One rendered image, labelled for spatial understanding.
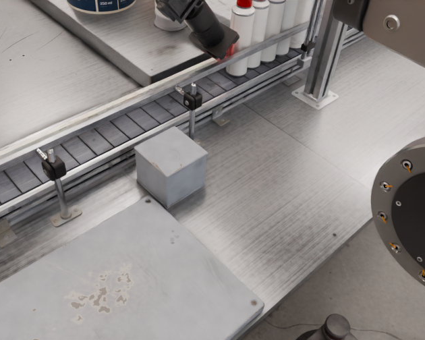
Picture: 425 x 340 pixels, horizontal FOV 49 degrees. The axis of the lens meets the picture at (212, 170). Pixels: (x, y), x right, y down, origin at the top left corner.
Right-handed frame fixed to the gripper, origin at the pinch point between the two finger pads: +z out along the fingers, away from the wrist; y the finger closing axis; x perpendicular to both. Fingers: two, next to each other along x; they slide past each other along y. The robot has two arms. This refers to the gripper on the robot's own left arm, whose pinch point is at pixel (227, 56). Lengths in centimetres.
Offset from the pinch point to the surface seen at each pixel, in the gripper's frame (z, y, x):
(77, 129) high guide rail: -27.5, -3.9, 31.3
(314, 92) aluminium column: 15.9, -15.7, -7.3
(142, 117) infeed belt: -10.8, -0.1, 23.0
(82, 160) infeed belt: -20.8, -3.3, 36.1
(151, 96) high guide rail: -17.4, -4.1, 18.5
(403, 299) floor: 104, -56, 18
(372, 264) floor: 106, -39, 15
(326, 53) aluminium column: 7.2, -16.0, -14.1
